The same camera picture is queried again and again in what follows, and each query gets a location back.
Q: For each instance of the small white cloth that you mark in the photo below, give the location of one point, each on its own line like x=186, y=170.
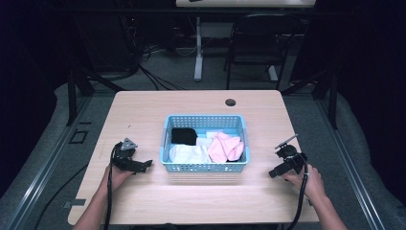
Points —
x=204, y=140

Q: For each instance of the blue plastic basket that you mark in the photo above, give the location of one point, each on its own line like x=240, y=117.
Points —
x=204, y=123

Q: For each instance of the black metal stand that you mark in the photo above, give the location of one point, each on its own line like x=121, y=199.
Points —
x=72, y=96
x=332, y=96

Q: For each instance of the pink cloth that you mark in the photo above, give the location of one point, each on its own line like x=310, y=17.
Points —
x=225, y=147

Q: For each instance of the black folding chair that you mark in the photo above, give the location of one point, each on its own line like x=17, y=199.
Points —
x=255, y=48

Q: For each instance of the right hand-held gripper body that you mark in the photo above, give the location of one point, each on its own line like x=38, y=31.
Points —
x=291, y=155

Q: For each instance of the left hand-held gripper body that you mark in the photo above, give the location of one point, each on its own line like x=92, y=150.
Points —
x=125, y=157

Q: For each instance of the person's right hand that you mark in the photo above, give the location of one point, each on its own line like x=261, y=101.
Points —
x=312, y=184

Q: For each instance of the person's left hand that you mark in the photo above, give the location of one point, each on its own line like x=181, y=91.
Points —
x=117, y=179

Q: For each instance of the white desk with metal leg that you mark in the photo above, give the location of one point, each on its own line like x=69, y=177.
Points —
x=198, y=48

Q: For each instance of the black cloth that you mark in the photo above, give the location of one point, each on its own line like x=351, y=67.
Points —
x=183, y=136

